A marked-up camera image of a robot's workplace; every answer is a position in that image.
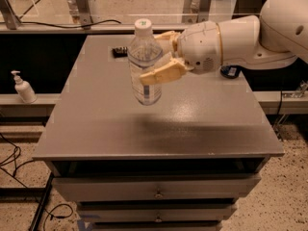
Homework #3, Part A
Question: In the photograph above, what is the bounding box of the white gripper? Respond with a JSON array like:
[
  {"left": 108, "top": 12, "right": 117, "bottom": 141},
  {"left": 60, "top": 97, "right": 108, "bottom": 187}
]
[{"left": 140, "top": 21, "right": 221, "bottom": 86}]

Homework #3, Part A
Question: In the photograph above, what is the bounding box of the clear plastic water bottle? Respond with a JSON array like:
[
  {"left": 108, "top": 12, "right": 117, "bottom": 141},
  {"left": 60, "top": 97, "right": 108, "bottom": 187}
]
[{"left": 127, "top": 18, "right": 163, "bottom": 106}]

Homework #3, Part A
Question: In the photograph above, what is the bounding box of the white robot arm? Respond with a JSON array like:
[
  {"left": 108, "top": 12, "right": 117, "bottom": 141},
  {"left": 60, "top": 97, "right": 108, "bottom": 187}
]
[{"left": 140, "top": 0, "right": 308, "bottom": 86}]

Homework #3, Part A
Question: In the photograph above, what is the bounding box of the white pump dispenser bottle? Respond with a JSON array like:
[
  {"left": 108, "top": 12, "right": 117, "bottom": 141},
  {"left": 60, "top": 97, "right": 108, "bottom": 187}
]
[{"left": 11, "top": 70, "right": 37, "bottom": 104}]

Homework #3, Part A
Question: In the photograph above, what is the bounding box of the blue soda can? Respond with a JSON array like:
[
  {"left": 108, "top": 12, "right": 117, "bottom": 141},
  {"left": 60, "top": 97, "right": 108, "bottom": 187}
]
[{"left": 220, "top": 65, "right": 241, "bottom": 79}]

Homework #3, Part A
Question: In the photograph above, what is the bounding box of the grey drawer cabinet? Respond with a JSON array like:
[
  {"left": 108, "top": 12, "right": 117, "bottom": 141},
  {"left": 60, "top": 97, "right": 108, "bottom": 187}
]
[{"left": 34, "top": 35, "right": 283, "bottom": 231}]

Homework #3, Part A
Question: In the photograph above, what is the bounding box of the right metal bracket post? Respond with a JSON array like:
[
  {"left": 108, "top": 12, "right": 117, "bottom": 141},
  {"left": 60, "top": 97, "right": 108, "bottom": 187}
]
[{"left": 182, "top": 0, "right": 211, "bottom": 23}]

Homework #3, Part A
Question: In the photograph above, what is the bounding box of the metal bracket post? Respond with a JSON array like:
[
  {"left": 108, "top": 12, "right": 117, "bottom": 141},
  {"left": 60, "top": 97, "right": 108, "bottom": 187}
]
[
  {"left": 182, "top": 0, "right": 211, "bottom": 23},
  {"left": 66, "top": 0, "right": 92, "bottom": 29}
]

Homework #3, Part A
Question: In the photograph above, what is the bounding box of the black cable on rail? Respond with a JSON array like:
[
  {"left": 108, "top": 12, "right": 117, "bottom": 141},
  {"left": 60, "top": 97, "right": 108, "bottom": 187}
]
[{"left": 18, "top": 18, "right": 122, "bottom": 29}]

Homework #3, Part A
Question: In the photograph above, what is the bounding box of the left metal bracket post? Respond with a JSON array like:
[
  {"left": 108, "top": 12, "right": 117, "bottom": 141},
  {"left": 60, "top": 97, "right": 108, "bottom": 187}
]
[{"left": 66, "top": 0, "right": 92, "bottom": 29}]

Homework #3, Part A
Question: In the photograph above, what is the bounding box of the far left metal bracket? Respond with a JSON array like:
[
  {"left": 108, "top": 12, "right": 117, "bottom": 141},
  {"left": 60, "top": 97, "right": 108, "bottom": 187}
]
[{"left": 0, "top": 0, "right": 21, "bottom": 30}]

